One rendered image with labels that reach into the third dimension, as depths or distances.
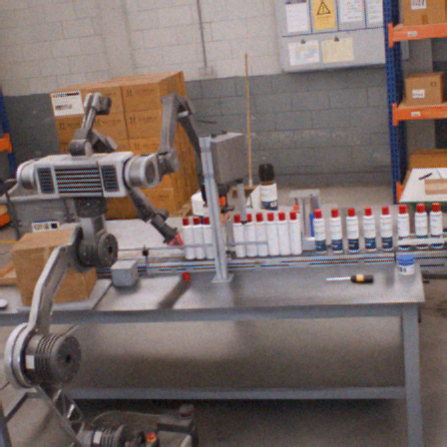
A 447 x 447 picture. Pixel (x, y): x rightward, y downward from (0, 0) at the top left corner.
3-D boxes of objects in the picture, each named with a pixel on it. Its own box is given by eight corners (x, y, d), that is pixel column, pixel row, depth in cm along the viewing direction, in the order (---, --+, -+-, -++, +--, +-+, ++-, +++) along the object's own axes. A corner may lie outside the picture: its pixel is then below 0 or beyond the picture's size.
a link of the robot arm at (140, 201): (90, 151, 354) (104, 137, 349) (97, 150, 359) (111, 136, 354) (140, 223, 349) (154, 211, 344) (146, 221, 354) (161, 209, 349)
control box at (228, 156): (248, 175, 330) (243, 133, 324) (222, 184, 319) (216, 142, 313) (232, 173, 337) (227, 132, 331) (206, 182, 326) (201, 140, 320)
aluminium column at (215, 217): (228, 275, 339) (211, 134, 319) (226, 279, 335) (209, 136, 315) (219, 276, 340) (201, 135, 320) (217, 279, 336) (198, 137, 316)
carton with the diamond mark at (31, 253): (98, 279, 349) (88, 225, 341) (88, 299, 326) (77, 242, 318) (36, 285, 351) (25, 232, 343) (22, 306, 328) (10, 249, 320)
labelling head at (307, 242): (324, 239, 354) (319, 189, 346) (322, 249, 342) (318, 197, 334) (295, 241, 357) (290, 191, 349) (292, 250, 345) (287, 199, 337)
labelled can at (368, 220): (376, 247, 336) (373, 205, 330) (376, 251, 331) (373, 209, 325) (364, 248, 337) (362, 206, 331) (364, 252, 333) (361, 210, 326)
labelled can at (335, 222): (343, 249, 340) (340, 207, 333) (343, 253, 335) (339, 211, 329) (332, 249, 341) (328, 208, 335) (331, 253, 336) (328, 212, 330)
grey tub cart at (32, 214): (43, 260, 653) (21, 157, 625) (112, 252, 650) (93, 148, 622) (15, 300, 569) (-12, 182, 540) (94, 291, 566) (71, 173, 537)
